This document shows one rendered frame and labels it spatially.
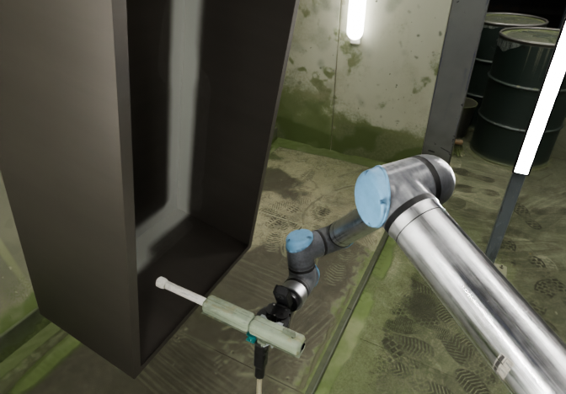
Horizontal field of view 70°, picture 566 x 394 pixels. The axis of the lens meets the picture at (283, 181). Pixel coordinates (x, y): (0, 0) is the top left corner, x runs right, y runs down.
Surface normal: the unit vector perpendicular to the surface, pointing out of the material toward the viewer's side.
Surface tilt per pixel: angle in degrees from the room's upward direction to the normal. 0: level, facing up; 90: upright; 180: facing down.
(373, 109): 90
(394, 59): 90
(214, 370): 0
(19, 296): 57
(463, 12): 90
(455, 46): 90
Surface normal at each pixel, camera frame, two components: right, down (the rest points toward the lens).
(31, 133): -0.45, 0.46
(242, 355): 0.00, -0.85
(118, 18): 0.87, 0.40
